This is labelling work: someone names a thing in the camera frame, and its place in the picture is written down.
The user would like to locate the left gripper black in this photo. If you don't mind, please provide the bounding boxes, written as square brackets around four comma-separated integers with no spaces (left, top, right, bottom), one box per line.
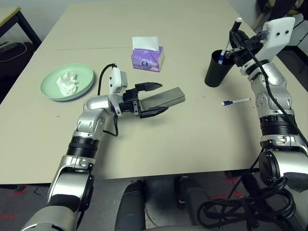
[121,82,169,119]

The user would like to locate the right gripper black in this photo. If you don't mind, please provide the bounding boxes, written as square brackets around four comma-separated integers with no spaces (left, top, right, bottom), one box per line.
[226,28,256,68]

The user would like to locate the grey glasses case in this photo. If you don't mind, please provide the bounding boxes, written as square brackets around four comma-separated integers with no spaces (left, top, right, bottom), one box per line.
[140,87,186,114]

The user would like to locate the white tissue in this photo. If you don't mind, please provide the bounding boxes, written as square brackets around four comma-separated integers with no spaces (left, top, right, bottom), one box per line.
[56,71,80,96]

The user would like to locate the green plastic plate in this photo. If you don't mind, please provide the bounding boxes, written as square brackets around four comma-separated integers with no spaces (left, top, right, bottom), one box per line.
[40,63,96,102]

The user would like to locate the wooden stool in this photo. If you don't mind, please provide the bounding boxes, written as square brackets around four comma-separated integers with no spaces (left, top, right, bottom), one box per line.
[251,9,268,31]

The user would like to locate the purple tissue pack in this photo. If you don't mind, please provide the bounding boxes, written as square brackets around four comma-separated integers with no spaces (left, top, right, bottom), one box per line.
[131,36,165,73]

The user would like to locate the black plastic cup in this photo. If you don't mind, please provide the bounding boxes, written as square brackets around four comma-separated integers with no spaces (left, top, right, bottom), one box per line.
[204,49,233,88]

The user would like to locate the dark grey robot right leg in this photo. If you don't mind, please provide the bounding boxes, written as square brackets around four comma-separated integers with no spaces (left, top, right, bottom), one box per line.
[174,175,212,226]

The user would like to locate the dark grey robot leg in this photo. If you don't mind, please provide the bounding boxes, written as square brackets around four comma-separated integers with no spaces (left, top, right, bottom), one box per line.
[114,180,147,231]
[174,175,212,226]

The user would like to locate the dark grey robot left leg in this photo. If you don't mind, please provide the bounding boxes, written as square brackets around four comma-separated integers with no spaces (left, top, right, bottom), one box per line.
[114,180,147,231]

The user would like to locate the grey robot torso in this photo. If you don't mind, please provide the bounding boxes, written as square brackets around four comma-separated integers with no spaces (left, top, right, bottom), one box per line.
[115,225,217,231]

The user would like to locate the grey power adapter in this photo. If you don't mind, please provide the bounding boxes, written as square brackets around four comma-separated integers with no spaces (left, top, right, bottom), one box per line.
[0,40,15,52]

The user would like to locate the beige side table black legs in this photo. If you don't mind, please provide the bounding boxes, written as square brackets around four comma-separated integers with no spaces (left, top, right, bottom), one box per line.
[0,7,41,46]

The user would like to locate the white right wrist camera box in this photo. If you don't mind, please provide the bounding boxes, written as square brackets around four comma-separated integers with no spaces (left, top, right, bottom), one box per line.
[252,16,296,61]

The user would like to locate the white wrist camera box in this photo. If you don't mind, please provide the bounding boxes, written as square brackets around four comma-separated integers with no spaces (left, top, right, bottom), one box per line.
[108,67,128,114]
[252,16,296,61]

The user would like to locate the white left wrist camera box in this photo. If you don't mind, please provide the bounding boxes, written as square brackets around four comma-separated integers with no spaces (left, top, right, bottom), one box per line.
[108,67,128,114]

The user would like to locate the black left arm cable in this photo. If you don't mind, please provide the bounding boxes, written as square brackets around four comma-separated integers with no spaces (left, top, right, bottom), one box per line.
[97,64,119,138]

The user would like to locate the tangled black cable bundle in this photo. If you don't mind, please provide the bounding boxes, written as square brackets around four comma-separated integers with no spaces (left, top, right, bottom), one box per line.
[196,168,296,231]

